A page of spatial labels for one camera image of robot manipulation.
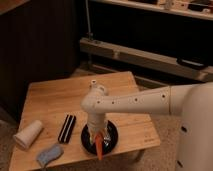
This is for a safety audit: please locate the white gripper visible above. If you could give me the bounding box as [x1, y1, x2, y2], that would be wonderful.
[87, 121, 108, 144]

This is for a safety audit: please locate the orange pepper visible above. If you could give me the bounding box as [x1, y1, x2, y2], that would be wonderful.
[95, 133, 103, 160]

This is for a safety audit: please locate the translucent plastic cup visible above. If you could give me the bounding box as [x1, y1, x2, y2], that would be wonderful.
[13, 120, 44, 150]

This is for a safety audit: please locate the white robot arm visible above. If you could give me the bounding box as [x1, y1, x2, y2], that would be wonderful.
[81, 80, 213, 171]

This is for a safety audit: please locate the black ceramic bowl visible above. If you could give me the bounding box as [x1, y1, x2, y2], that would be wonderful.
[81, 121, 118, 155]

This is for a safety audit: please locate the black ridged rectangular block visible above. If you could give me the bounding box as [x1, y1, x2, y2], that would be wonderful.
[58, 115, 76, 144]

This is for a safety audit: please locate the wooden table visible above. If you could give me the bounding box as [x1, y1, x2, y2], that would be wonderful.
[9, 72, 160, 171]

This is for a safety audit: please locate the blue cloth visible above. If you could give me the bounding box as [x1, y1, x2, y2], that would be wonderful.
[36, 144, 64, 168]

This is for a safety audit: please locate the metal vertical pole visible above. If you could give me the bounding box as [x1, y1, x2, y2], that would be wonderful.
[85, 0, 93, 41]

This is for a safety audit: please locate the grey shelf beam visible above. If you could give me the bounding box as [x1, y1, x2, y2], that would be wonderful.
[80, 38, 213, 82]

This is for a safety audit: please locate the upper wooden shelf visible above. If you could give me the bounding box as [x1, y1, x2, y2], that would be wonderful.
[91, 0, 213, 21]

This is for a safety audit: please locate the black handle on shelf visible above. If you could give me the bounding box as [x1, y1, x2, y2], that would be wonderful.
[176, 58, 208, 70]

